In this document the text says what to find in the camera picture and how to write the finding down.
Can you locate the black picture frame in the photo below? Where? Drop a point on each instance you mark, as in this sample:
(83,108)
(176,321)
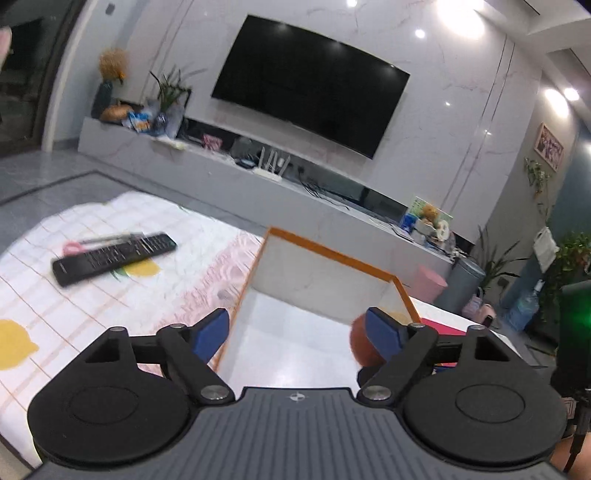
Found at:
(187,99)

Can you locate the small black box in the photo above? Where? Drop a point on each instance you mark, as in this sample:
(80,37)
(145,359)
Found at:
(245,162)

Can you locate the brown round basket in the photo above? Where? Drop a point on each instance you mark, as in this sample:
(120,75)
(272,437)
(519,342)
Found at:
(115,113)

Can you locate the green plant in glass vase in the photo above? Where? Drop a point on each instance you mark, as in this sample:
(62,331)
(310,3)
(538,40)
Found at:
(171,92)

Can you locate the white bag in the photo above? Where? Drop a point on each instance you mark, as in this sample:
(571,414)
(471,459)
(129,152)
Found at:
(545,249)

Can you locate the white marble media console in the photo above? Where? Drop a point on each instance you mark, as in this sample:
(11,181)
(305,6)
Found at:
(231,184)

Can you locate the pink patterned box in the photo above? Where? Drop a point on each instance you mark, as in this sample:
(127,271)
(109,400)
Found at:
(212,141)

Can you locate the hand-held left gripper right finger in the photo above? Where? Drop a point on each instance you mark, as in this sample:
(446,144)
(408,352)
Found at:
(383,337)

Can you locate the large water bottle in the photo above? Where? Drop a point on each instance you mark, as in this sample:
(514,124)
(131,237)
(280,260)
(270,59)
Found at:
(524,309)

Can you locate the magenta sheet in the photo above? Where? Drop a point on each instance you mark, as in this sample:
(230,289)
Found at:
(436,328)

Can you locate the orange storage box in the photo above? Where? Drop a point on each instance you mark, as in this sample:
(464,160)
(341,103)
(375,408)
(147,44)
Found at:
(295,304)

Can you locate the white figurine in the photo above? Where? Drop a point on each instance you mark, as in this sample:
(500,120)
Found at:
(442,230)

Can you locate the white router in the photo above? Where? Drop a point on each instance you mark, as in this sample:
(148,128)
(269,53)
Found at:
(270,171)

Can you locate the pink bin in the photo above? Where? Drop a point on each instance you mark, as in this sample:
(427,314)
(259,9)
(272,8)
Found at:
(427,284)

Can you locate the silver pen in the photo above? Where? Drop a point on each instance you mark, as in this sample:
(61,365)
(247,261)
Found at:
(106,239)

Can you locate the blue vase with dried flowers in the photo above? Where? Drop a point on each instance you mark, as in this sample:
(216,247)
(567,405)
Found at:
(104,92)

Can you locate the grey trash can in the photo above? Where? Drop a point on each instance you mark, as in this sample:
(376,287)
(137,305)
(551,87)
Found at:
(461,284)

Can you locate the snack bags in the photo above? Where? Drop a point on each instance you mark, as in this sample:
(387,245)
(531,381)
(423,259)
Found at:
(138,121)

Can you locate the pink lace cloth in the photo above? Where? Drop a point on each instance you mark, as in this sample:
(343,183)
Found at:
(207,277)

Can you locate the brown plush ball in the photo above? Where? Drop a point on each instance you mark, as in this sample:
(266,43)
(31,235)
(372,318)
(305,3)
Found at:
(362,344)

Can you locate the framed wall picture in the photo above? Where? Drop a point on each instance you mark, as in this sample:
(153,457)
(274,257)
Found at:
(548,146)

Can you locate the black television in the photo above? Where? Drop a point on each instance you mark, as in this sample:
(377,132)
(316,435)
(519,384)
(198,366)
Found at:
(309,78)

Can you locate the blue box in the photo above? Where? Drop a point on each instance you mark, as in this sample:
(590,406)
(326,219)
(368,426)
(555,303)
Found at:
(408,224)

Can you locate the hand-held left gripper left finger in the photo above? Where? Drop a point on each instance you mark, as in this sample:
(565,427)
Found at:
(212,334)

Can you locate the brown teddy bear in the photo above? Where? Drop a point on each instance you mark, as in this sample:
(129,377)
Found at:
(430,215)

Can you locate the hanging vine plant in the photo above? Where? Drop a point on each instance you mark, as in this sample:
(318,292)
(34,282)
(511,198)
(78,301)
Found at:
(538,177)

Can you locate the tall leafy potted plant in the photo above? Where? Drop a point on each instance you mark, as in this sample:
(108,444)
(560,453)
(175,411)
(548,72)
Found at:
(496,265)

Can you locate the bushy green plant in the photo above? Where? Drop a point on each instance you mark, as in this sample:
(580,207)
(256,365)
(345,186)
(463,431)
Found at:
(572,258)

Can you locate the pink scissors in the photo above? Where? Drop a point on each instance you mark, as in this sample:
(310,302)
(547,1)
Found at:
(70,248)

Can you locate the green picture card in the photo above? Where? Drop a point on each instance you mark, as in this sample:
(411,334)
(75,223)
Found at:
(443,214)

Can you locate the black remote control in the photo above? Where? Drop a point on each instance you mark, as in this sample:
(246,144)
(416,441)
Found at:
(111,258)

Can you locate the checkered lemon print cloth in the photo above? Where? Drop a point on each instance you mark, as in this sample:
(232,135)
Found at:
(55,314)

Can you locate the glass sliding door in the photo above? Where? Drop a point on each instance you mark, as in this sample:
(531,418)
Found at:
(27,69)

